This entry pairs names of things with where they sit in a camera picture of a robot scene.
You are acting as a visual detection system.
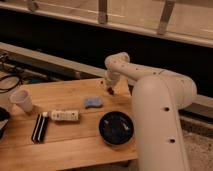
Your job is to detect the blue sponge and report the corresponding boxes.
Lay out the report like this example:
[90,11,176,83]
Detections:
[84,97,103,108]

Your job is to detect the dark object at left edge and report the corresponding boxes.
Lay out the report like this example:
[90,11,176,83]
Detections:
[0,107,10,139]

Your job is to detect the black round bowl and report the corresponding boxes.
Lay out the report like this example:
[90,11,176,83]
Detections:
[98,111,134,145]

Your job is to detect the white rectangular remote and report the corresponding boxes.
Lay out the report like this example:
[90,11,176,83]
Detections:
[50,110,79,121]

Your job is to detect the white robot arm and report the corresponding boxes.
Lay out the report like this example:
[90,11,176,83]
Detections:
[105,52,197,171]

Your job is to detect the black cable loop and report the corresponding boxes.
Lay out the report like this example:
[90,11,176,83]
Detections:
[0,73,24,94]

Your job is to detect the translucent plastic cup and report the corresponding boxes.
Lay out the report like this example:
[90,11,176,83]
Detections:
[10,90,33,113]

